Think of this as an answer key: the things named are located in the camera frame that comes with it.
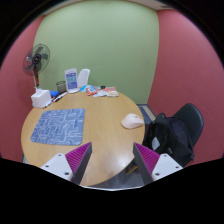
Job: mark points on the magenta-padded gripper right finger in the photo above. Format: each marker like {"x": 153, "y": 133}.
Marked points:
{"x": 165, "y": 165}

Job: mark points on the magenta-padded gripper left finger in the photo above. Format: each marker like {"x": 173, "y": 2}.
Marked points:
{"x": 60, "y": 164}

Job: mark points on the beige computer mouse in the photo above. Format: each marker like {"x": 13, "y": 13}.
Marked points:
{"x": 132, "y": 121}

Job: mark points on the blue patterned mouse pad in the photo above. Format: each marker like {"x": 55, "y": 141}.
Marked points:
{"x": 60, "y": 126}

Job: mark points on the black backpack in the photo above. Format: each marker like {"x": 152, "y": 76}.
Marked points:
{"x": 166, "y": 138}

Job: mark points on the black chair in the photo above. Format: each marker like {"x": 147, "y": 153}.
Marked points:
{"x": 190, "y": 116}

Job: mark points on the white marker with red cap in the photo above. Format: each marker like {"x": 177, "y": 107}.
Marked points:
{"x": 49, "y": 103}

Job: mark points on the white marker with black cap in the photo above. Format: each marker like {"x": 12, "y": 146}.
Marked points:
{"x": 60, "y": 96}

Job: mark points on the white tissue box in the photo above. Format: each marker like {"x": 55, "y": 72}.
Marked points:
{"x": 40, "y": 98}

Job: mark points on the small blue box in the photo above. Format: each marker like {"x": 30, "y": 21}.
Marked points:
{"x": 54, "y": 93}

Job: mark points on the blue packet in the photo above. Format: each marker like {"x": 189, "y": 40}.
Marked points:
{"x": 83, "y": 88}

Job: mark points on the red snack packet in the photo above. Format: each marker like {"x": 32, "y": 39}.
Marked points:
{"x": 91, "y": 90}

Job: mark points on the clear stand with blue sign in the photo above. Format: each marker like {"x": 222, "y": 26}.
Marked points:
{"x": 71, "y": 80}

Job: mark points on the small black round object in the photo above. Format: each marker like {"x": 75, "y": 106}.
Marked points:
{"x": 103, "y": 87}

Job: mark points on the orange and white snack packet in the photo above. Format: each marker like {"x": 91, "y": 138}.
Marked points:
{"x": 112, "y": 92}

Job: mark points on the black standing fan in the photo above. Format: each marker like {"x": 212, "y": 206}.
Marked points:
{"x": 36, "y": 60}

